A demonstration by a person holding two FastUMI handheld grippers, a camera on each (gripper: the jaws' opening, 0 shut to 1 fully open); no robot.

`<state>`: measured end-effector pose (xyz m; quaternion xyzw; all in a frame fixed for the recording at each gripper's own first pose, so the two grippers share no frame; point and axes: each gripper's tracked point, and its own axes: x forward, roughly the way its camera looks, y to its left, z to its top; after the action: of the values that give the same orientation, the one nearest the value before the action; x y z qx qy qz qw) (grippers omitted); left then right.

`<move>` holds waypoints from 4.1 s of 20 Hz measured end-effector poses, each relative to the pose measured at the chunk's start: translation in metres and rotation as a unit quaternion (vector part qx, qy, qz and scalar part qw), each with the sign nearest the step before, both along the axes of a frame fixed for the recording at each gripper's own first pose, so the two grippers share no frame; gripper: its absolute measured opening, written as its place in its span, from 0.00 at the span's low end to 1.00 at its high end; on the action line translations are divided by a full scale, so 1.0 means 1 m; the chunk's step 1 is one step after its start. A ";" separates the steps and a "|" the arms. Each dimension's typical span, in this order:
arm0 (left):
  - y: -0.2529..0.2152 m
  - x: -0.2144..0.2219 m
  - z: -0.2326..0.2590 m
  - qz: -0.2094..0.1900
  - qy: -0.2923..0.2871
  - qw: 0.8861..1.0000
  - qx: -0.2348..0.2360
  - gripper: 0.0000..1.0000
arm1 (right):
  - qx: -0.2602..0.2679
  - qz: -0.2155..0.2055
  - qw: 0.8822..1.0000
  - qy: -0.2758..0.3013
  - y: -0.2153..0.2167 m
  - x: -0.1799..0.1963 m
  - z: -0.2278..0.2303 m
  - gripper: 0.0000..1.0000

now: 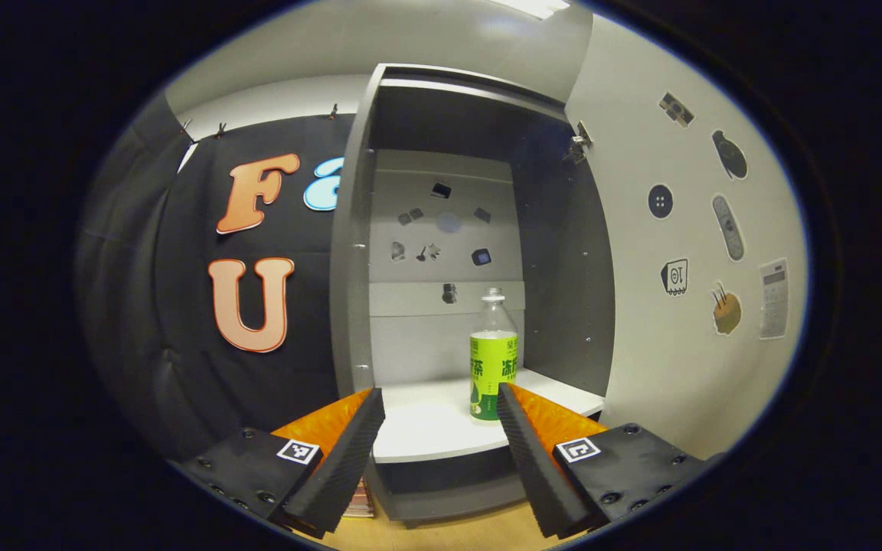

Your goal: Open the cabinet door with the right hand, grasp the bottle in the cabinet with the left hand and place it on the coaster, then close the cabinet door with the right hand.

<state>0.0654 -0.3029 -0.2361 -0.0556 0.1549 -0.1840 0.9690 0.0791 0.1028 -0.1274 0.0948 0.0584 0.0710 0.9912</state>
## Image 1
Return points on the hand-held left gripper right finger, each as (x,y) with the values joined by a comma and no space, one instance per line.
(533,471)

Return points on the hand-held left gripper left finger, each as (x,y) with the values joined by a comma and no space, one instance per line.
(349,467)

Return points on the green label plastic bottle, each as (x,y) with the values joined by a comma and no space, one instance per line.
(493,367)

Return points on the large ceiling light panel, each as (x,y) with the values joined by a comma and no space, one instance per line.
(533,6)

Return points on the metal door hinge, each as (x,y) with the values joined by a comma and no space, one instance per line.
(579,145)

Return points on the dark grey cabinet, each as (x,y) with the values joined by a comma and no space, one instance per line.
(349,268)

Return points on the black backdrop cloth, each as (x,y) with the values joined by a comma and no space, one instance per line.
(142,306)

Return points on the grey cabinet door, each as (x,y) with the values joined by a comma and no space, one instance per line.
(640,344)

